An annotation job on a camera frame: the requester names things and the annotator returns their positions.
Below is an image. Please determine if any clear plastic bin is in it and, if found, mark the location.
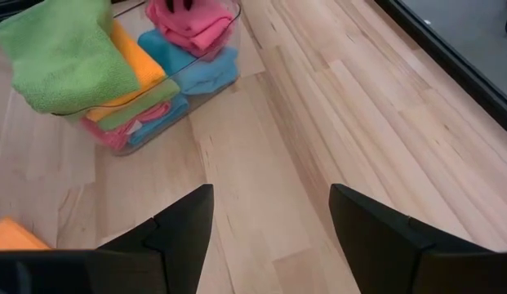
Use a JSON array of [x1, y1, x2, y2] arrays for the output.
[[52, 0, 242, 158]]

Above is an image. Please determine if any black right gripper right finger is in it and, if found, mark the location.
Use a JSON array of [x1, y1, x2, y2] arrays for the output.
[[328, 183, 507, 294]]

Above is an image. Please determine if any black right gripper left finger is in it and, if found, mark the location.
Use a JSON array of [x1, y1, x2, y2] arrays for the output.
[[0, 183, 216, 294]]

